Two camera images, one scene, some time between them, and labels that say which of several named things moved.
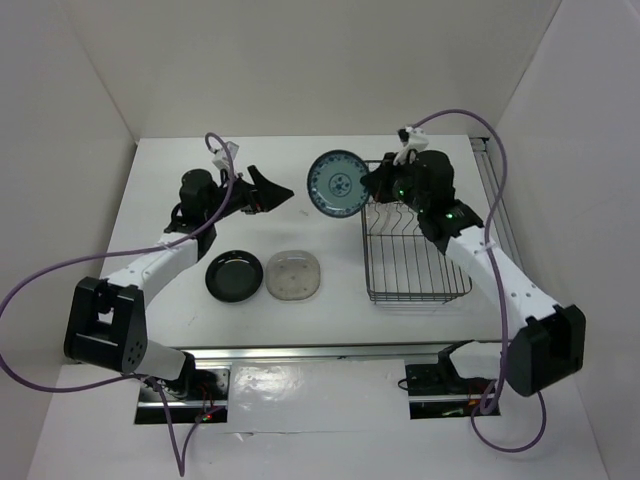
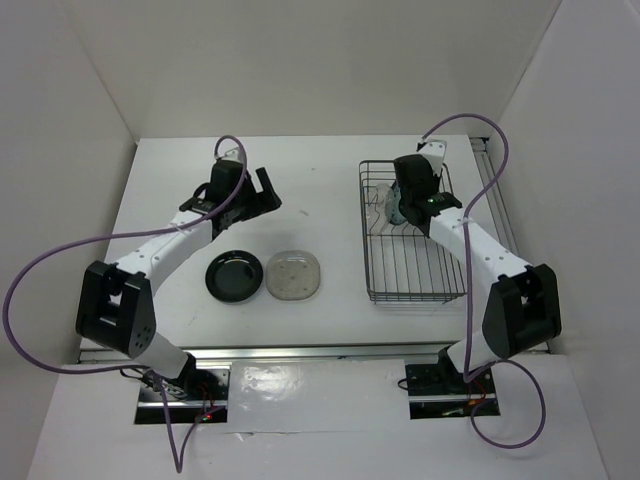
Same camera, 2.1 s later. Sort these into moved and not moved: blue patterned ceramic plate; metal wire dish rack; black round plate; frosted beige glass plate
Moved: blue patterned ceramic plate
Not moved: frosted beige glass plate; metal wire dish rack; black round plate
